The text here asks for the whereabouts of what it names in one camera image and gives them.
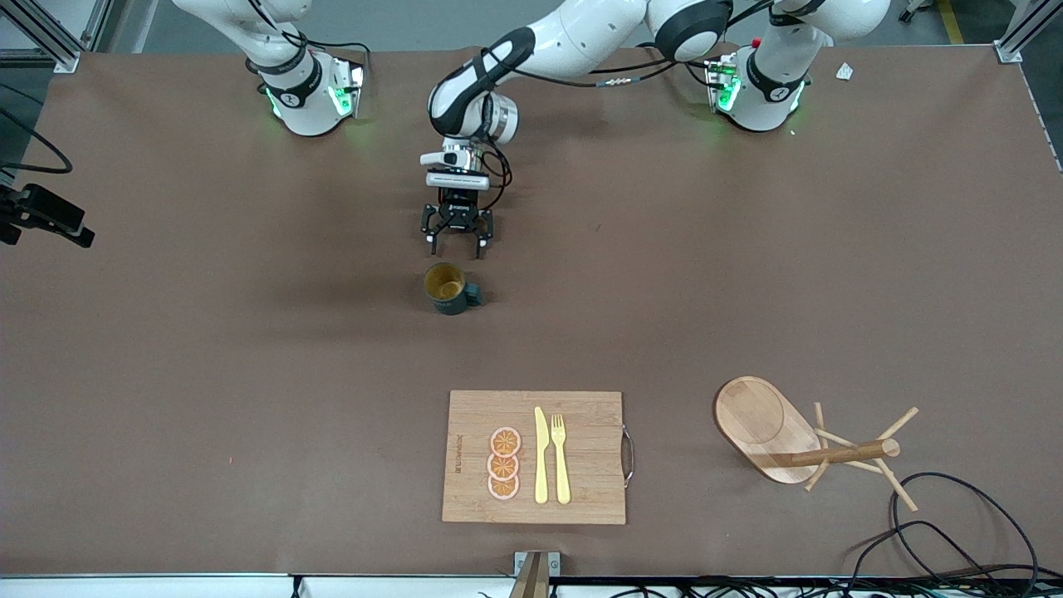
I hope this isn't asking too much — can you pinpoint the dark green cup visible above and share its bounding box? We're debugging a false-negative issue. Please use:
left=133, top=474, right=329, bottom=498
left=424, top=262, right=483, bottom=316

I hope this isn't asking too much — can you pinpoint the wooden cup tree rack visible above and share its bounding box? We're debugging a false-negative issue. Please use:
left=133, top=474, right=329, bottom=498
left=714, top=375, right=920, bottom=513

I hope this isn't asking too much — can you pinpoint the brown table cover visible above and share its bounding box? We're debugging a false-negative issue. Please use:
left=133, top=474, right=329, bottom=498
left=0, top=43, right=1063, bottom=578

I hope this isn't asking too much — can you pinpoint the yellow plastic knife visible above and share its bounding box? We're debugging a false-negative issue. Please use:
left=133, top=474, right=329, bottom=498
left=534, top=406, right=551, bottom=505

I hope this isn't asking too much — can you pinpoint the yellow plastic fork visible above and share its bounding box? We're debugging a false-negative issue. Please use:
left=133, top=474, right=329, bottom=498
left=551, top=414, right=572, bottom=506

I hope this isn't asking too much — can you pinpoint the bamboo cutting board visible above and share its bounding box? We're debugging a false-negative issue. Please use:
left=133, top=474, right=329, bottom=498
left=441, top=390, right=636, bottom=526

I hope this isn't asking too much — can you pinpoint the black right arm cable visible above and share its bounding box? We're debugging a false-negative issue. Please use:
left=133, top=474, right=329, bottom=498
left=0, top=108, right=74, bottom=175

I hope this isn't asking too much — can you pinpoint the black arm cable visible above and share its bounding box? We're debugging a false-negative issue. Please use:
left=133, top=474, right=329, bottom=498
left=0, top=108, right=74, bottom=175
left=465, top=46, right=694, bottom=213

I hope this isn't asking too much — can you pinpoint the aluminium frame post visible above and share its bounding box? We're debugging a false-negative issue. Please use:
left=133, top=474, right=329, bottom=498
left=994, top=0, right=1063, bottom=64
left=0, top=0, right=113, bottom=71

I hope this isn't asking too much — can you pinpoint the black right base cable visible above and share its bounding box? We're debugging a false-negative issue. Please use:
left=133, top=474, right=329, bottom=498
left=246, top=0, right=372, bottom=96

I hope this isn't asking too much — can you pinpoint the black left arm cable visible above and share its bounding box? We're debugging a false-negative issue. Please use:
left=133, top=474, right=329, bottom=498
left=465, top=46, right=694, bottom=213

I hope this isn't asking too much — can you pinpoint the metal table edge bracket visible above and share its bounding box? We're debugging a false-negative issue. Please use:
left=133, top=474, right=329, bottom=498
left=508, top=551, right=561, bottom=598

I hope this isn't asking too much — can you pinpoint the black loose cable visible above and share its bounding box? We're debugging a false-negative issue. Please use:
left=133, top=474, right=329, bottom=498
left=891, top=472, right=1041, bottom=586
left=847, top=521, right=1010, bottom=598

